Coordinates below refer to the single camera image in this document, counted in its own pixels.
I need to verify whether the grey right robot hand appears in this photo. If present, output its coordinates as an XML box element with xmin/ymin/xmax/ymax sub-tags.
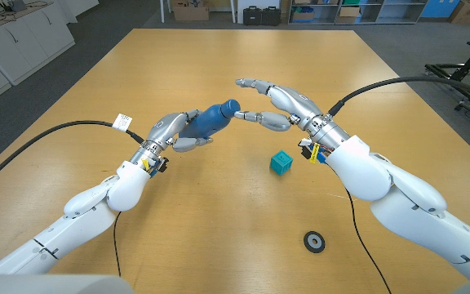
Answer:
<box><xmin>233</xmin><ymin>78</ymin><xmax>326</xmax><ymax>132</ymax></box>

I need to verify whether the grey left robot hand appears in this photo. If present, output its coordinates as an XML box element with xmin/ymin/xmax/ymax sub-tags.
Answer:
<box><xmin>144</xmin><ymin>108</ymin><xmax>215</xmax><ymax>154</ymax></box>

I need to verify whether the blue metal bottle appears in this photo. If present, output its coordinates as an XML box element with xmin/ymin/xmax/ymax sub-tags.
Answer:
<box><xmin>179</xmin><ymin>104</ymin><xmax>228</xmax><ymax>140</ymax></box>

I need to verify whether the blue bottle cap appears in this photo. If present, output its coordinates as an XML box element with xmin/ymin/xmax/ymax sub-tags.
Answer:
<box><xmin>219</xmin><ymin>99</ymin><xmax>242</xmax><ymax>120</ymax></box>

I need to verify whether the teal cube block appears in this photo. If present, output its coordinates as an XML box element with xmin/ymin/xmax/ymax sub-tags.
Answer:
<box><xmin>269</xmin><ymin>149</ymin><xmax>295</xmax><ymax>176</ymax></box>

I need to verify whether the black hard case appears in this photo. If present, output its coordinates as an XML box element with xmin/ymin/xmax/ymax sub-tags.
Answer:
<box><xmin>242</xmin><ymin>5</ymin><xmax>263</xmax><ymax>26</ymax></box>
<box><xmin>261</xmin><ymin>6</ymin><xmax>282</xmax><ymax>27</ymax></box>

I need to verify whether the small cardboard box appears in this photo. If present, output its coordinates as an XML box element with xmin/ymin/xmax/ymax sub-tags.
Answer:
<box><xmin>335</xmin><ymin>5</ymin><xmax>361</xmax><ymax>25</ymax></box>

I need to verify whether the cardboard box with tape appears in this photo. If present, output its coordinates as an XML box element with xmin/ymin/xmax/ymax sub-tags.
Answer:
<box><xmin>172</xmin><ymin>0</ymin><xmax>211</xmax><ymax>22</ymax></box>

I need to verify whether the grey shelf unit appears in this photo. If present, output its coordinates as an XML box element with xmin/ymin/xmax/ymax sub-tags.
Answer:
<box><xmin>287</xmin><ymin>0</ymin><xmax>428</xmax><ymax>25</ymax></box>

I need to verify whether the small white cabinet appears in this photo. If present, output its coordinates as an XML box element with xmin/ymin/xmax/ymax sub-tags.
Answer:
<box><xmin>53</xmin><ymin>0</ymin><xmax>100</xmax><ymax>25</ymax></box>

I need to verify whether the long white cabinet row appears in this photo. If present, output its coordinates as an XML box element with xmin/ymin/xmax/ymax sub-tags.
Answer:
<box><xmin>0</xmin><ymin>0</ymin><xmax>76</xmax><ymax>114</ymax></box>

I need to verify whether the grey laptop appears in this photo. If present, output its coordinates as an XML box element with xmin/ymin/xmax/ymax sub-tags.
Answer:
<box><xmin>0</xmin><ymin>0</ymin><xmax>29</xmax><ymax>12</ymax></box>

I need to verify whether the large cardboard box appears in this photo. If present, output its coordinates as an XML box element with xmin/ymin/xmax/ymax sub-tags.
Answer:
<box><xmin>448</xmin><ymin>0</ymin><xmax>470</xmax><ymax>25</ymax></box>

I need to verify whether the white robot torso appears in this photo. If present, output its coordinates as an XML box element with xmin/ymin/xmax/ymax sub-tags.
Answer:
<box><xmin>0</xmin><ymin>273</ymin><xmax>135</xmax><ymax>294</ymax></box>

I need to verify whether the white cable label tag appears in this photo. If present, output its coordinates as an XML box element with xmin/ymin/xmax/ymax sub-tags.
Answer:
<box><xmin>112</xmin><ymin>114</ymin><xmax>133</xmax><ymax>132</ymax></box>

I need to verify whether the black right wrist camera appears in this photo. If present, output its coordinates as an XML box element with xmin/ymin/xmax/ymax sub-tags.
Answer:
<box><xmin>299</xmin><ymin>140</ymin><xmax>316</xmax><ymax>161</ymax></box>

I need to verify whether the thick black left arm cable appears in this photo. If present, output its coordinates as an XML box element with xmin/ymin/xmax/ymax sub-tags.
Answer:
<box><xmin>0</xmin><ymin>119</ymin><xmax>145</xmax><ymax>195</ymax></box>

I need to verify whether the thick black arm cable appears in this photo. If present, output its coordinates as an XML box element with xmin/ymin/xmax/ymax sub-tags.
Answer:
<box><xmin>327</xmin><ymin>75</ymin><xmax>470</xmax><ymax>118</ymax></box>
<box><xmin>0</xmin><ymin>119</ymin><xmax>145</xmax><ymax>195</ymax></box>

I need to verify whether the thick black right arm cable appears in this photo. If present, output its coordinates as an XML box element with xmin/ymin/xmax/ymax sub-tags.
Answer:
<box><xmin>327</xmin><ymin>75</ymin><xmax>470</xmax><ymax>118</ymax></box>

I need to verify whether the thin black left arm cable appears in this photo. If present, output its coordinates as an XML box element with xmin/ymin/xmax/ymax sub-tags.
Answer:
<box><xmin>112</xmin><ymin>210</ymin><xmax>122</xmax><ymax>278</ymax></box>

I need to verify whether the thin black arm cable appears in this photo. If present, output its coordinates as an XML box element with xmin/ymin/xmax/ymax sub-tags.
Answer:
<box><xmin>343</xmin><ymin>185</ymin><xmax>393</xmax><ymax>294</ymax></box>
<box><xmin>112</xmin><ymin>210</ymin><xmax>122</xmax><ymax>278</ymax></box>

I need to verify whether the black ring disc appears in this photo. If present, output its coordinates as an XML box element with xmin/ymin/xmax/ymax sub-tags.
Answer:
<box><xmin>303</xmin><ymin>230</ymin><xmax>326</xmax><ymax>254</ymax></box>

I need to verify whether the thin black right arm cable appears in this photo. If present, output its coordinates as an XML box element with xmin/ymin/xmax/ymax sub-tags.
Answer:
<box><xmin>343</xmin><ymin>185</ymin><xmax>393</xmax><ymax>294</ymax></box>

